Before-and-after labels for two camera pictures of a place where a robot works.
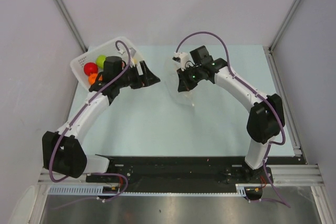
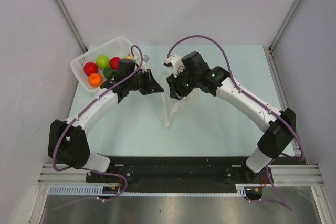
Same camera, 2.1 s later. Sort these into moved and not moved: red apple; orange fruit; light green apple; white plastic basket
Moved: red apple
Not moved: light green apple; white plastic basket; orange fruit
